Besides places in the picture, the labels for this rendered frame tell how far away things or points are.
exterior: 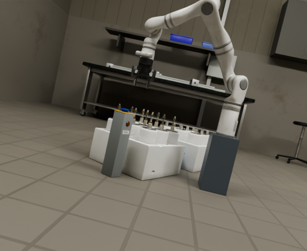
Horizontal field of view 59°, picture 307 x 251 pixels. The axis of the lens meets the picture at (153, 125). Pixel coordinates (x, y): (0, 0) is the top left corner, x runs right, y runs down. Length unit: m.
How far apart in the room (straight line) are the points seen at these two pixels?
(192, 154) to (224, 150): 0.42
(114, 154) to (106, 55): 3.83
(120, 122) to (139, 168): 0.25
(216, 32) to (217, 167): 0.67
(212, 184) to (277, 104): 3.67
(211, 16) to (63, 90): 4.10
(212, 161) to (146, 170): 0.35
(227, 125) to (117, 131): 0.57
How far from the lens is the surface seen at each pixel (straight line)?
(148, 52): 1.48
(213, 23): 1.40
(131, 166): 1.40
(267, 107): 4.98
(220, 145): 1.45
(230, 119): 1.47
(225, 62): 1.46
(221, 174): 1.48
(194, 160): 1.83
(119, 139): 1.28
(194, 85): 3.76
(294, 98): 5.13
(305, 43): 5.00
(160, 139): 1.49
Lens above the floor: 0.37
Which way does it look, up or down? 4 degrees down
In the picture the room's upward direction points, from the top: 13 degrees clockwise
